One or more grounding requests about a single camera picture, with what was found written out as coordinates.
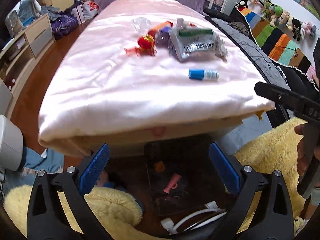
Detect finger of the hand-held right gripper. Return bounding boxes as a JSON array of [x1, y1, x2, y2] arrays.
[[254, 81, 304, 111]]

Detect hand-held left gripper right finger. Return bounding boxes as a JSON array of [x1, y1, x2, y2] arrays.
[[209, 142, 294, 240]]

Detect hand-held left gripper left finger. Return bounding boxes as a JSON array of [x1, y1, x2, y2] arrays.
[[27, 144, 110, 240]]

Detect dark transparent bin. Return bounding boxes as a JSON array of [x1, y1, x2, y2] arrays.
[[144, 134, 238, 230]]

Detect blue and white tube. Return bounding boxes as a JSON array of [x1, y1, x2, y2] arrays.
[[188, 69, 220, 81]]

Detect silver foil pouch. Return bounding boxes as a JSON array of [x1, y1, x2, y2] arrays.
[[168, 26, 228, 63]]

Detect red wrapper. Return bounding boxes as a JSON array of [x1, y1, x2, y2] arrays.
[[124, 34, 157, 57]]

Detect person's right hand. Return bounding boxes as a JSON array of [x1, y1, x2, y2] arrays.
[[294, 124, 313, 178]]

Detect black sofa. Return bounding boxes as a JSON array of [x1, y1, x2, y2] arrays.
[[282, 66, 320, 103]]

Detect light blue fluffy rug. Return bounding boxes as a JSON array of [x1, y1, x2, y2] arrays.
[[224, 124, 273, 156]]

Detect yellow fluffy blanket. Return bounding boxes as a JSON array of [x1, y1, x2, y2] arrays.
[[4, 117, 313, 240]]

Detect pink plastic item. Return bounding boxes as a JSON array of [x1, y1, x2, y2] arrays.
[[163, 174, 181, 194]]

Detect beige table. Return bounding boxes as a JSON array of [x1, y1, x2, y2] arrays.
[[70, 116, 243, 158]]

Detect person's blue jeans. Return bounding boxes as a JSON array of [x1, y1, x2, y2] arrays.
[[21, 146, 65, 188]]

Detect dark grey blanket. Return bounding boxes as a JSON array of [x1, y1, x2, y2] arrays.
[[204, 15, 288, 85]]

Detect striped crochet blanket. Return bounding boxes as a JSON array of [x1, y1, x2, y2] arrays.
[[231, 6, 320, 90]]

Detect small orange item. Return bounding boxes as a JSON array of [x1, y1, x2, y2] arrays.
[[153, 161, 166, 173]]

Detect dark olive cloth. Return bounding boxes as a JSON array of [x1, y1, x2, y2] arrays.
[[229, 21, 250, 34]]

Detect row of plush toys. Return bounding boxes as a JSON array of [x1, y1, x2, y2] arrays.
[[235, 0, 317, 42]]

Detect pink satin tablecloth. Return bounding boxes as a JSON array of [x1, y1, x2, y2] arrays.
[[37, 0, 275, 153]]

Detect white plastic container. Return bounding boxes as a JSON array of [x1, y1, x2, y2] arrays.
[[0, 115, 24, 172]]

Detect black pillow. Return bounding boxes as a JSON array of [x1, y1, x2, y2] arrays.
[[202, 7, 233, 20]]

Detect orange tube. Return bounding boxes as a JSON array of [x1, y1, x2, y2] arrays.
[[147, 21, 174, 37]]

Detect wooden drawer cabinet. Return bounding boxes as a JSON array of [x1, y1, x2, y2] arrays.
[[0, 14, 55, 90]]

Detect purple bag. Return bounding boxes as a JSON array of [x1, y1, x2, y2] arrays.
[[50, 14, 78, 39]]

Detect crumpled clear plastic cup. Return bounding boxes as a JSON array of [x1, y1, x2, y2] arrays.
[[132, 17, 152, 32]]

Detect red and white bag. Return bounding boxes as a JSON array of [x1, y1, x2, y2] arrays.
[[80, 0, 100, 19]]

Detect blue and white pet carrier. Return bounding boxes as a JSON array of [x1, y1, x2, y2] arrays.
[[11, 0, 42, 27]]

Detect white charger cable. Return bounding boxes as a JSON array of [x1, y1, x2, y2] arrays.
[[160, 200, 228, 234]]

